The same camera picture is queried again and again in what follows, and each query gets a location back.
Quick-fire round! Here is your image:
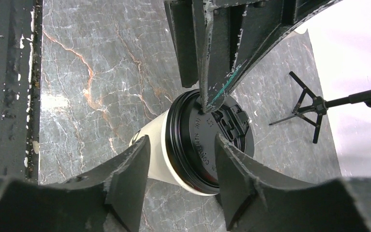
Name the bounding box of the black plastic cup lid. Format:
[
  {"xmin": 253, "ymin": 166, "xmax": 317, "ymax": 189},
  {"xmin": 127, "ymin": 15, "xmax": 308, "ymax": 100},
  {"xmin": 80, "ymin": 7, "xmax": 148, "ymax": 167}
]
[{"xmin": 165, "ymin": 89, "xmax": 255, "ymax": 195}]

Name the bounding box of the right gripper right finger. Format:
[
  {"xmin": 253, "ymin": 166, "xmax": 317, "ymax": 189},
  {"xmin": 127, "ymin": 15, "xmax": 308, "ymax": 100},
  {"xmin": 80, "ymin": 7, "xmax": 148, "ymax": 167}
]
[{"xmin": 215, "ymin": 134, "xmax": 371, "ymax": 232}]

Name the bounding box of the white paper coffee cup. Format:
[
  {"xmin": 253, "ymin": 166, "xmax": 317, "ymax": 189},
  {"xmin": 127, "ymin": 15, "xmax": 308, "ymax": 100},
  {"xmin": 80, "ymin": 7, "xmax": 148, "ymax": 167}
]
[{"xmin": 129, "ymin": 110, "xmax": 215, "ymax": 196}]

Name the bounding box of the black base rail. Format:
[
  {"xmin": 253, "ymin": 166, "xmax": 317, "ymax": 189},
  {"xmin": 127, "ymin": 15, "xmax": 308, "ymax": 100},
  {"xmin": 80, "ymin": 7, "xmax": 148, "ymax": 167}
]
[{"xmin": 0, "ymin": 0, "xmax": 43, "ymax": 183}]

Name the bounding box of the black tripod with grey tube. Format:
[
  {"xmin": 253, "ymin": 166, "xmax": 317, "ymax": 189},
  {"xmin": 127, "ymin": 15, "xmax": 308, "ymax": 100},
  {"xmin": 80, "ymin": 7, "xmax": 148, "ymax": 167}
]
[{"xmin": 269, "ymin": 71, "xmax": 371, "ymax": 144}]

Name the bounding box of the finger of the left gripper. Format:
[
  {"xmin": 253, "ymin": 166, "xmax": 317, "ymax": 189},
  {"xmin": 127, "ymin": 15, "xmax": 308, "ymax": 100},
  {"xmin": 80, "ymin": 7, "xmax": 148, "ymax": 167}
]
[{"xmin": 164, "ymin": 0, "xmax": 335, "ymax": 113}]

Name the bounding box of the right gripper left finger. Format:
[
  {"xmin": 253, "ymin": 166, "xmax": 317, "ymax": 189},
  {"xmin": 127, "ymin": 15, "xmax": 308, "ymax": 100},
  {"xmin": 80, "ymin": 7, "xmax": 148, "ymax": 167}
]
[{"xmin": 0, "ymin": 136, "xmax": 150, "ymax": 232}]

